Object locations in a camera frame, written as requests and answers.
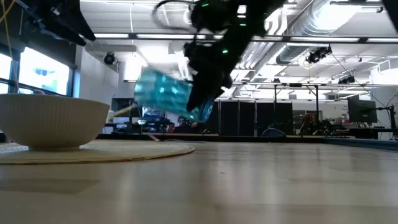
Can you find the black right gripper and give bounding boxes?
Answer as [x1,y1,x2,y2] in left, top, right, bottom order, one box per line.
[183,33,247,112]

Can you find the pale wooden chopstick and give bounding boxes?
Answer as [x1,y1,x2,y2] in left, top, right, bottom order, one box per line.
[107,104,138,121]

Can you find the white ribbed bowl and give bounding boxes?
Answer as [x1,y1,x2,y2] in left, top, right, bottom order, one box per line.
[0,93,111,151]

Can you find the black partition panels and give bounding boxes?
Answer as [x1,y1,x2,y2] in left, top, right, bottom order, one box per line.
[214,99,294,136]

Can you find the ceiling light strip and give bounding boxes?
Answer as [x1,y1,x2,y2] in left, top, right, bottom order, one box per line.
[93,32,398,44]

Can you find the blue chair back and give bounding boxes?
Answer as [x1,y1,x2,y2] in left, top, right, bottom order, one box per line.
[262,128,287,138]

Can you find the round woven straw placemat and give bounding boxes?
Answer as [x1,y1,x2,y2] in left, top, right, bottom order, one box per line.
[0,139,196,166]

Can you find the person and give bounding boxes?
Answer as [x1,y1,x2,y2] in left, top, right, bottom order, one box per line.
[300,111,317,135]

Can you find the large window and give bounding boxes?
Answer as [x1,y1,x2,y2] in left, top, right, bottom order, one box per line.
[0,46,75,97]

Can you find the black computer monitor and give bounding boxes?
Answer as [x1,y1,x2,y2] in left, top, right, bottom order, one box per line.
[347,94,378,124]

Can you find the black aluminium table frame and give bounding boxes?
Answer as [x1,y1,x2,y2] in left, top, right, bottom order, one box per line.
[96,133,398,152]

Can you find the black metal rack frame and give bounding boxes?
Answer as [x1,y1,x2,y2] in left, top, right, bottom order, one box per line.
[231,81,398,131]

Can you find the black ceiling camera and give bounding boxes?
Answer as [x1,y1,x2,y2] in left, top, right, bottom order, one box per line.
[338,75,356,85]
[306,45,333,65]

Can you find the silver spiral ceiling duct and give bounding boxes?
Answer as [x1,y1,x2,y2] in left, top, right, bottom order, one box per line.
[236,0,343,82]

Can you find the black overhead support frame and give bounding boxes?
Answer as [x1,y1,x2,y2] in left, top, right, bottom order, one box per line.
[381,0,398,34]

